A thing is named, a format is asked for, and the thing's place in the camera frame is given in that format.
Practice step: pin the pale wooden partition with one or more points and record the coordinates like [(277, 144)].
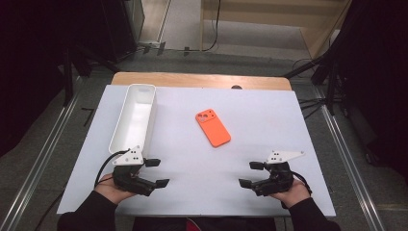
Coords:
[(317, 35)]

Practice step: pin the metal floor rail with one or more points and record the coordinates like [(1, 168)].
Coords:
[(35, 173), (349, 166)]

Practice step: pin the person's left hand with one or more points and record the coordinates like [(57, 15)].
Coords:
[(107, 189)]

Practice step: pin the orange phone case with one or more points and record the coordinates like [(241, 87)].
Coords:
[(213, 130)]

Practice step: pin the dark cabinet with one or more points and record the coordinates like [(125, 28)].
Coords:
[(120, 29)]

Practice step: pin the white board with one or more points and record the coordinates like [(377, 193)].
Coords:
[(224, 179)]

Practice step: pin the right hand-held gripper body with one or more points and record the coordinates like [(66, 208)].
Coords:
[(277, 181)]

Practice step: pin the black curtain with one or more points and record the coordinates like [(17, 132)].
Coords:
[(29, 64), (378, 64)]

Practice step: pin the white plastic bin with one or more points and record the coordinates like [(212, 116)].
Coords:
[(134, 118)]

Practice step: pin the person's right hand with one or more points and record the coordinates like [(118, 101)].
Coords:
[(293, 195)]

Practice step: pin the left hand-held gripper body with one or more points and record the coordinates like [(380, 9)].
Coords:
[(130, 181)]

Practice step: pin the black metal stand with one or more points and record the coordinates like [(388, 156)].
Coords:
[(67, 80), (331, 93)]

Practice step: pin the wooden table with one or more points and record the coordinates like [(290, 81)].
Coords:
[(198, 79)]

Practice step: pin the black floor tape mark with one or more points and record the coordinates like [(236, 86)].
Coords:
[(88, 115)]

